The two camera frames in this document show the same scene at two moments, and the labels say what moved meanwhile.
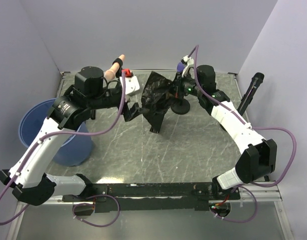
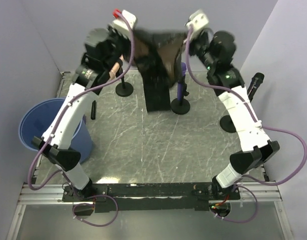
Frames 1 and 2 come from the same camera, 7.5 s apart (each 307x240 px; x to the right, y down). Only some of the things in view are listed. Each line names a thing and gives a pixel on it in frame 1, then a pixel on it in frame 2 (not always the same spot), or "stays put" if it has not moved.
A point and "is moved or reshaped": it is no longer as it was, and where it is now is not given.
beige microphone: [115, 70] stays put
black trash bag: [156, 99] is moved or reshaped
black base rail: [153, 196] stays put
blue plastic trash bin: [78, 150] stays put
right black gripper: [177, 83] → [193, 41]
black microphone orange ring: [257, 79] stays put
